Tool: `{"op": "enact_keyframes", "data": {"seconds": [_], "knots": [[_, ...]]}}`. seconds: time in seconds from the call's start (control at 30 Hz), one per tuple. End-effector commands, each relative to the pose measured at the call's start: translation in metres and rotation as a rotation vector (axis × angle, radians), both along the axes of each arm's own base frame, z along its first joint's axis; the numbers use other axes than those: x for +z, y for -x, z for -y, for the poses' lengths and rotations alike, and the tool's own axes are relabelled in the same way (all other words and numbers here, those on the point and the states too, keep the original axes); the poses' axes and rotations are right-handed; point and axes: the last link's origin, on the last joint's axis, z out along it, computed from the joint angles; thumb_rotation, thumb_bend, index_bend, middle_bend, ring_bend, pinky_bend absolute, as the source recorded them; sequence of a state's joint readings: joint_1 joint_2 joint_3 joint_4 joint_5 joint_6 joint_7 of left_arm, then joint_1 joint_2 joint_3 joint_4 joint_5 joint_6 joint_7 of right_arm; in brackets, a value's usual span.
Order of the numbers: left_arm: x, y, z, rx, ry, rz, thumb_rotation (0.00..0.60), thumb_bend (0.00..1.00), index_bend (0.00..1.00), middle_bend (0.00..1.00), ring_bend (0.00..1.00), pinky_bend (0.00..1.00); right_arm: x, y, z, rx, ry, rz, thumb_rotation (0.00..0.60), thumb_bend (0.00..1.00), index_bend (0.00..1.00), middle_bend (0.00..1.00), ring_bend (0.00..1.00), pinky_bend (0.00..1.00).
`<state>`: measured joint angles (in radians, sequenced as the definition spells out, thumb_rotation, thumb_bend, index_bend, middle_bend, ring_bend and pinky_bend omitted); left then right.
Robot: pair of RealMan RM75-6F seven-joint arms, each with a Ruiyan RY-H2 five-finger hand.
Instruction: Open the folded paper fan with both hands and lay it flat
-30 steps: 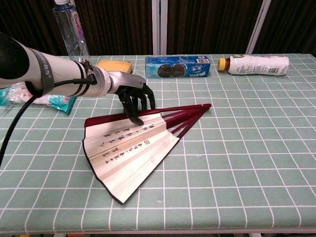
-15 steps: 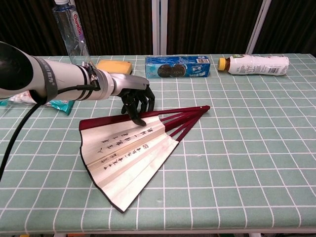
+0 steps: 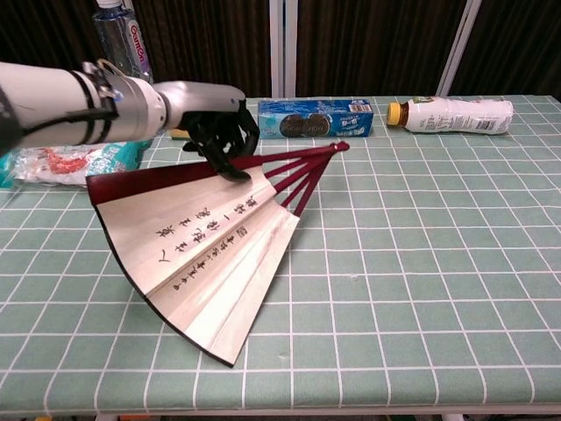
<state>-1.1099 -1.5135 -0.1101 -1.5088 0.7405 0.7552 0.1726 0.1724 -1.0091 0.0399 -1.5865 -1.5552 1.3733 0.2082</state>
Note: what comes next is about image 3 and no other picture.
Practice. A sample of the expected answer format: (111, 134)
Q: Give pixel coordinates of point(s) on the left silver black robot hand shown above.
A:
(201, 98)

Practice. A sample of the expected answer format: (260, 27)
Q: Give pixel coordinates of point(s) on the red ribbed paper folding fan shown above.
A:
(184, 245)

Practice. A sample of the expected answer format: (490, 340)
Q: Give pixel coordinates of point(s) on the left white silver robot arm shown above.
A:
(48, 105)

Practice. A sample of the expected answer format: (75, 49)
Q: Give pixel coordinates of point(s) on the yellow sponge block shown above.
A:
(177, 134)

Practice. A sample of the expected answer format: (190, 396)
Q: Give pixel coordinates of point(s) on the clear plastic water bottle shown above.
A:
(118, 39)

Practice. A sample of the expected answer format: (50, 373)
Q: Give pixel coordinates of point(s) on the blue cookie box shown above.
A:
(315, 118)

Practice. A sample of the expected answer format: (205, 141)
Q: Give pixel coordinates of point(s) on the teal white snack bag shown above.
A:
(61, 164)

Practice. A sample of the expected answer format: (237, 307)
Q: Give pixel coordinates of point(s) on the green grid tablecloth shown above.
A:
(394, 263)

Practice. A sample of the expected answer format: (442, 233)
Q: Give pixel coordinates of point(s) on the white drink bottle yellow cap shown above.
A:
(456, 115)

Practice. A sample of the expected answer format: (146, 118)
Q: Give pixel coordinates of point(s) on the white partition frame post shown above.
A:
(460, 44)
(283, 44)

